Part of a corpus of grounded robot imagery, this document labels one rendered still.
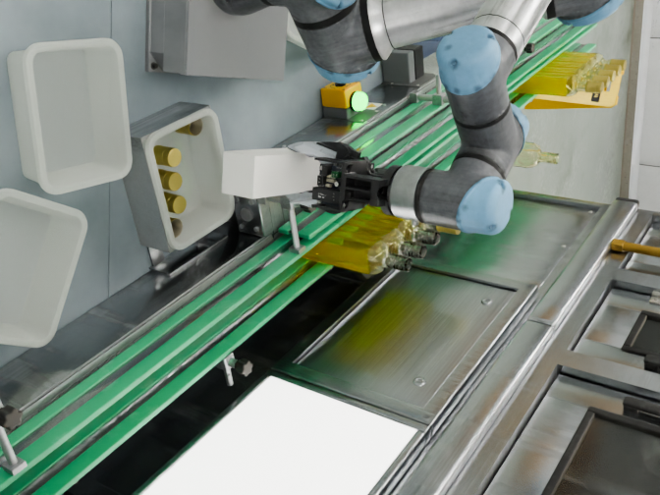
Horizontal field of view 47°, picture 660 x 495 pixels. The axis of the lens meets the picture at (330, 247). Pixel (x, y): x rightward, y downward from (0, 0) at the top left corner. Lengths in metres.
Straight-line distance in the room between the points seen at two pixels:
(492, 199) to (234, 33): 0.64
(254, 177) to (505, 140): 0.35
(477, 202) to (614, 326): 0.68
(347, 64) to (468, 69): 0.45
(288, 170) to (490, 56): 0.37
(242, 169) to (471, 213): 0.34
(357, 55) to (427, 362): 0.56
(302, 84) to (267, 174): 0.66
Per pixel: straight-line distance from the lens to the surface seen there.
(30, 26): 1.26
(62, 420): 1.18
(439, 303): 1.56
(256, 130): 1.63
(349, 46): 1.32
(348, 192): 1.05
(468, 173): 0.99
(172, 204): 1.39
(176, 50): 1.34
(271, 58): 1.49
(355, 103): 1.76
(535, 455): 1.29
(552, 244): 1.84
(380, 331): 1.49
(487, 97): 0.96
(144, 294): 1.39
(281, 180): 1.12
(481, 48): 0.93
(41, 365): 1.28
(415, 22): 1.31
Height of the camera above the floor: 1.80
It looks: 33 degrees down
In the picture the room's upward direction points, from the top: 103 degrees clockwise
